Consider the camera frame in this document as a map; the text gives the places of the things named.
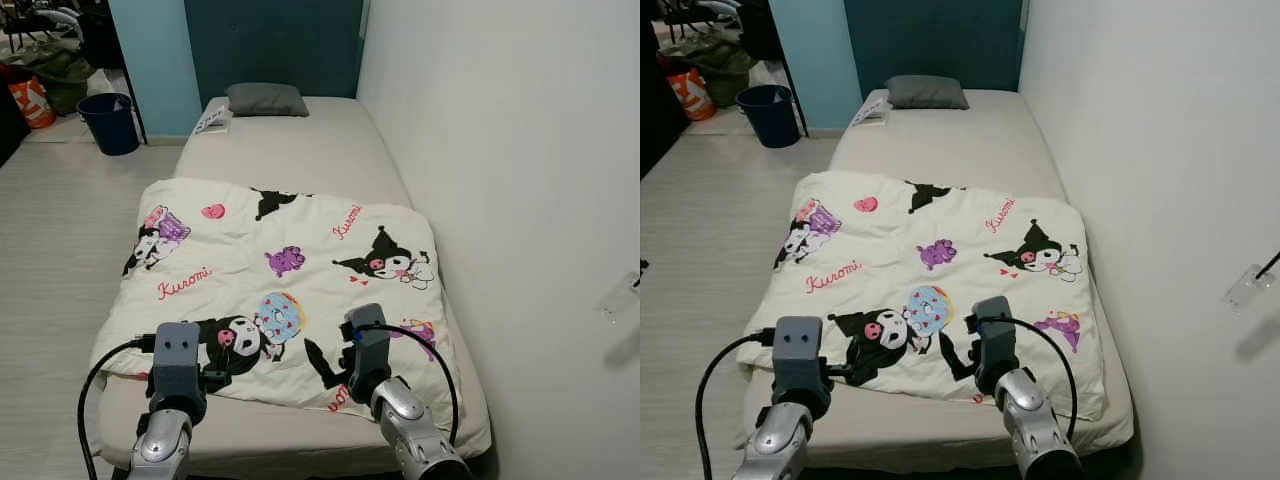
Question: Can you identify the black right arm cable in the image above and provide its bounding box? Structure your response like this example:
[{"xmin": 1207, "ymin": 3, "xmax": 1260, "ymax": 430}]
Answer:
[
  {"xmin": 985, "ymin": 316, "xmax": 1079, "ymax": 441},
  {"xmin": 355, "ymin": 322, "xmax": 461, "ymax": 446}
]

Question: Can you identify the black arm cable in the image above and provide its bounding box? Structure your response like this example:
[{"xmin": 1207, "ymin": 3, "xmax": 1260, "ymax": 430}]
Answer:
[
  {"xmin": 985, "ymin": 316, "xmax": 1079, "ymax": 441},
  {"xmin": 355, "ymin": 322, "xmax": 461, "ymax": 446},
  {"xmin": 78, "ymin": 335, "xmax": 159, "ymax": 480},
  {"xmin": 695, "ymin": 328, "xmax": 781, "ymax": 480}
]

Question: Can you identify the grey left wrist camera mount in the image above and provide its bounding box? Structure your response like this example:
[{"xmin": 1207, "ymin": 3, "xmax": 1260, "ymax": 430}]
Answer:
[
  {"xmin": 772, "ymin": 316, "xmax": 829, "ymax": 416},
  {"xmin": 150, "ymin": 322, "xmax": 206, "ymax": 421}
]

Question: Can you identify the blue fabric headboard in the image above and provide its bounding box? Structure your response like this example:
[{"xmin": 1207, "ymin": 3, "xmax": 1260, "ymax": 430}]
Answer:
[
  {"xmin": 183, "ymin": 0, "xmax": 366, "ymax": 101},
  {"xmin": 843, "ymin": 0, "xmax": 1026, "ymax": 93}
]

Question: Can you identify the blue round trash bin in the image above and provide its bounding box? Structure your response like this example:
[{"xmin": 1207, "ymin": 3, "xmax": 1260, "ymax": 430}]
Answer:
[
  {"xmin": 77, "ymin": 93, "xmax": 141, "ymax": 157},
  {"xmin": 737, "ymin": 85, "xmax": 801, "ymax": 149}
]

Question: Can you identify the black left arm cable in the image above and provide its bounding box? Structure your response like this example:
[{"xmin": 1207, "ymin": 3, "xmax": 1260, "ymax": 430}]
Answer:
[
  {"xmin": 78, "ymin": 335, "xmax": 159, "ymax": 480},
  {"xmin": 695, "ymin": 328, "xmax": 781, "ymax": 480}
]

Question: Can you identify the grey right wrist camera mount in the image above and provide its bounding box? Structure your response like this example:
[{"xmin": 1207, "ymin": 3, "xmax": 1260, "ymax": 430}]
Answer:
[
  {"xmin": 345, "ymin": 303, "xmax": 393, "ymax": 401},
  {"xmin": 972, "ymin": 296, "xmax": 1021, "ymax": 396}
]

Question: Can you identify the cream cartoon print quilt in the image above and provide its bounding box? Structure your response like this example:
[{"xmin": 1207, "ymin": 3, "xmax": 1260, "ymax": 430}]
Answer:
[
  {"xmin": 740, "ymin": 170, "xmax": 1109, "ymax": 421},
  {"xmin": 90, "ymin": 178, "xmax": 463, "ymax": 426}
]

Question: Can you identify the black folding chair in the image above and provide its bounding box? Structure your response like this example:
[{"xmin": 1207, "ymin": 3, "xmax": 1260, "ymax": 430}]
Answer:
[
  {"xmin": 655, "ymin": 0, "xmax": 721, "ymax": 41},
  {"xmin": 0, "ymin": 0, "xmax": 51, "ymax": 51}
]

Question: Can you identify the hanging blind cord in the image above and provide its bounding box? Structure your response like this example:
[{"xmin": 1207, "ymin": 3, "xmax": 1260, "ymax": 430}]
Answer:
[
  {"xmin": 597, "ymin": 270, "xmax": 641, "ymax": 321},
  {"xmin": 1222, "ymin": 250, "xmax": 1280, "ymax": 313}
]

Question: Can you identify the white sheeted mattress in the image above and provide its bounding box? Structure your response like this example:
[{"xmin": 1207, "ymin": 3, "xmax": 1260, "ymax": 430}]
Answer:
[
  {"xmin": 95, "ymin": 95, "xmax": 493, "ymax": 471},
  {"xmin": 740, "ymin": 88, "xmax": 1136, "ymax": 471}
]

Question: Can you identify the orange white plastic bag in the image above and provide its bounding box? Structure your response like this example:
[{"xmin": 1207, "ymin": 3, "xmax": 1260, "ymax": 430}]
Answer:
[
  {"xmin": 8, "ymin": 75, "xmax": 58, "ymax": 131},
  {"xmin": 668, "ymin": 65, "xmax": 717, "ymax": 123}
]

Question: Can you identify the grey fabric pillow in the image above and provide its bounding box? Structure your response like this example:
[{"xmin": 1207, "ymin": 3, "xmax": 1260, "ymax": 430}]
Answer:
[
  {"xmin": 885, "ymin": 75, "xmax": 971, "ymax": 111},
  {"xmin": 225, "ymin": 82, "xmax": 311, "ymax": 119}
]

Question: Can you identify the crumpled olive green cloth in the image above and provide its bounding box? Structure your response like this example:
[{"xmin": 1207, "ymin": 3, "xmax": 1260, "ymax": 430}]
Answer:
[
  {"xmin": 665, "ymin": 35, "xmax": 761, "ymax": 109},
  {"xmin": 20, "ymin": 40, "xmax": 101, "ymax": 113}
]

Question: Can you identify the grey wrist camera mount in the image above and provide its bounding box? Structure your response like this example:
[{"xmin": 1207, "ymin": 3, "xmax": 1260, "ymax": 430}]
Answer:
[
  {"xmin": 772, "ymin": 316, "xmax": 829, "ymax": 416},
  {"xmin": 972, "ymin": 296, "xmax": 1021, "ymax": 396},
  {"xmin": 150, "ymin": 322, "xmax": 206, "ymax": 421},
  {"xmin": 345, "ymin": 303, "xmax": 393, "ymax": 401}
]

